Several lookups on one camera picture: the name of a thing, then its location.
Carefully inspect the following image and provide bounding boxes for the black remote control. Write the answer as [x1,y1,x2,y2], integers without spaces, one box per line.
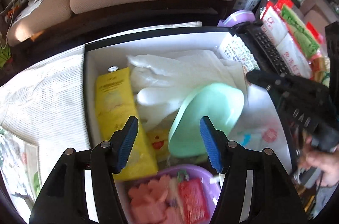
[229,21,290,75]

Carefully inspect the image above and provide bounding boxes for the person right hand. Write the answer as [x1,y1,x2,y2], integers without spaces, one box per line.
[298,135,339,187]

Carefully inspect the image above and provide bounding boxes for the green carabiner clip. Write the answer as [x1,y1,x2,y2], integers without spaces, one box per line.
[176,170,190,183]

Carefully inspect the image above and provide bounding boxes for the white plastic bag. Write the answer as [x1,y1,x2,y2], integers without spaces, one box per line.
[127,50,248,132]

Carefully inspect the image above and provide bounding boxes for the green plastic square dish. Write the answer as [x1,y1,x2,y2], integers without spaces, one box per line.
[168,82,245,158]

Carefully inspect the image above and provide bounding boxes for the black storage box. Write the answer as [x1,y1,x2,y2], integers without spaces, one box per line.
[83,27,306,223]

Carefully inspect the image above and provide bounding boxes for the purple plastic bowl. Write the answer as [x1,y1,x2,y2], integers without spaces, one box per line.
[119,164,221,223]

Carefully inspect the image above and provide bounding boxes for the red sachet packet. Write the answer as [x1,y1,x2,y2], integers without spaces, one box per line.
[178,178,210,224]

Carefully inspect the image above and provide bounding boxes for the green seaweed snack bag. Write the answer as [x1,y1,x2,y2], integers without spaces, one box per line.
[1,128,42,205]

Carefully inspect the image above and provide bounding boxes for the pink clip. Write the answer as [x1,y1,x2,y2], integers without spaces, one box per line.
[128,175,182,223]

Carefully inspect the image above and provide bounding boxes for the red white snack bag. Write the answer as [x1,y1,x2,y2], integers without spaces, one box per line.
[261,1,313,79]

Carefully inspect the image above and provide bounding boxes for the striped white tablecloth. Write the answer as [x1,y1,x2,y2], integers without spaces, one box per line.
[1,22,208,180]

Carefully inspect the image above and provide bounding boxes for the purple round lid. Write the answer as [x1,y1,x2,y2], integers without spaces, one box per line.
[217,10,256,27]

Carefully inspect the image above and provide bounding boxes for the yellow box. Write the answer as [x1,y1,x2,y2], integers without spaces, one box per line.
[95,68,158,181]

